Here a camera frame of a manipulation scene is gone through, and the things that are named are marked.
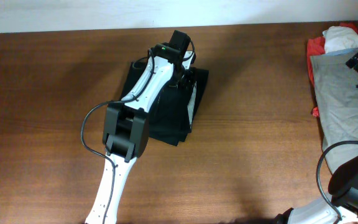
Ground red garment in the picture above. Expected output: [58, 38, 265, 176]
[306, 22, 358, 90]

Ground black shorts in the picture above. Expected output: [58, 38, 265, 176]
[113, 62, 208, 147]

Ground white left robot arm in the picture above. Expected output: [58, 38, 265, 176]
[85, 30, 197, 223]

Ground grey trousers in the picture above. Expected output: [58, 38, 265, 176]
[310, 47, 358, 175]

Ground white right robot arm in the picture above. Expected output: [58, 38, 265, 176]
[274, 49, 358, 223]

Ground white garment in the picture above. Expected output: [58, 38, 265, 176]
[323, 26, 358, 54]

